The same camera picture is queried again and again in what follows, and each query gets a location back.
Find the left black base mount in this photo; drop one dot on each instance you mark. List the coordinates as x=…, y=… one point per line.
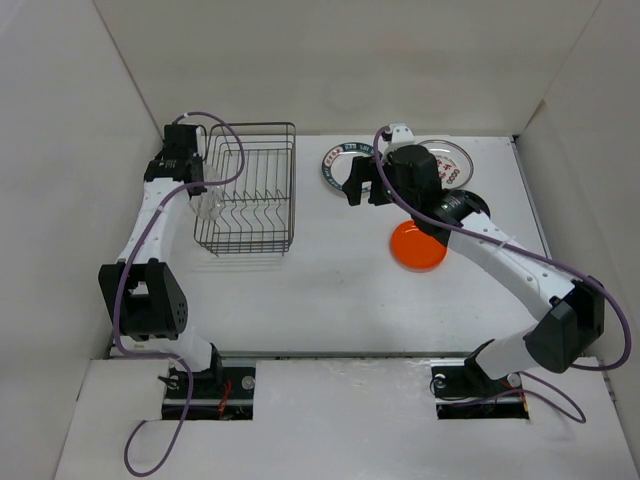
x=226, y=395

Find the white plate red characters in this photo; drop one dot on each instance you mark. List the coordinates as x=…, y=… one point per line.
x=455, y=165

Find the grey wire dish rack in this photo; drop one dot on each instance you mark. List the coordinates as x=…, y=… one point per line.
x=258, y=214

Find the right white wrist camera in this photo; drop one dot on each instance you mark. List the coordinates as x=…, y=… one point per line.
x=397, y=136

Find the orange plate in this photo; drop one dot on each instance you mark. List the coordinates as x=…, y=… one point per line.
x=414, y=249

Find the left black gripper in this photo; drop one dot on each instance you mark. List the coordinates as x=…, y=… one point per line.
x=198, y=160

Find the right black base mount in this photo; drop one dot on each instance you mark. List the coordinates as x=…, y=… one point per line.
x=465, y=393

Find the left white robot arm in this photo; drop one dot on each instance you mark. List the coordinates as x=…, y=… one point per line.
x=147, y=306

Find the white plate dark patterned rim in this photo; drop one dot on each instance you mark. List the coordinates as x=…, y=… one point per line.
x=336, y=164

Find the black plate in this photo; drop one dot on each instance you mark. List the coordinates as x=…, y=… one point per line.
x=476, y=203

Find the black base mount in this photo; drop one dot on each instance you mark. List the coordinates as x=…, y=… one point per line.
x=465, y=393
x=226, y=395

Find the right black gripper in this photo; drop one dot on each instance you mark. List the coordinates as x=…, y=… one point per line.
x=363, y=171

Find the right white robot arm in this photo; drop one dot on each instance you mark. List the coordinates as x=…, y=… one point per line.
x=569, y=313

